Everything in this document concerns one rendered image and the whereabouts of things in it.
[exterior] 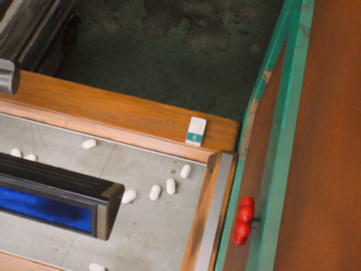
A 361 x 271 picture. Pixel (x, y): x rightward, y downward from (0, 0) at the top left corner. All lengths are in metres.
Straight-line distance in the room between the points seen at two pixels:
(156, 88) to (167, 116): 0.93
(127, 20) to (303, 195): 1.87
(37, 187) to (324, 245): 0.38
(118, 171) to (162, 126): 0.14
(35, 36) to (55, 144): 0.79
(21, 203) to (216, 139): 0.48
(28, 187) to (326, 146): 0.38
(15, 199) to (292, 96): 0.37
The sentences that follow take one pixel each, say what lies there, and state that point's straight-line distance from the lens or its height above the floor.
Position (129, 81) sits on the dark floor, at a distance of 1.86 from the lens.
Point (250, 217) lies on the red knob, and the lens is 0.32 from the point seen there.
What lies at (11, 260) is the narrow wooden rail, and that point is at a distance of 0.88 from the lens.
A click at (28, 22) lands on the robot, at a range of 1.66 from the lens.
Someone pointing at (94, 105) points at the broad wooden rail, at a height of 0.76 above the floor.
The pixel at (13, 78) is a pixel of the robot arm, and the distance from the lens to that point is 0.82.
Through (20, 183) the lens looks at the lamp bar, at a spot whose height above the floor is 1.11.
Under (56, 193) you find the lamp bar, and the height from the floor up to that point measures 1.11.
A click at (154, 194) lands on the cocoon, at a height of 0.76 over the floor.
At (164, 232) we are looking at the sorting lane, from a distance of 0.84.
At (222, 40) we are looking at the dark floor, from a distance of 2.00.
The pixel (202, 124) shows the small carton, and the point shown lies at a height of 0.79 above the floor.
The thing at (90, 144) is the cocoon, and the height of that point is 0.76.
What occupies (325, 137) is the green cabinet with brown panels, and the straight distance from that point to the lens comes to 0.25.
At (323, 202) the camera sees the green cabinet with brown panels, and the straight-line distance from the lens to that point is 0.22.
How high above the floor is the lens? 1.57
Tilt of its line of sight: 67 degrees down
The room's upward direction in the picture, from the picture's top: 3 degrees clockwise
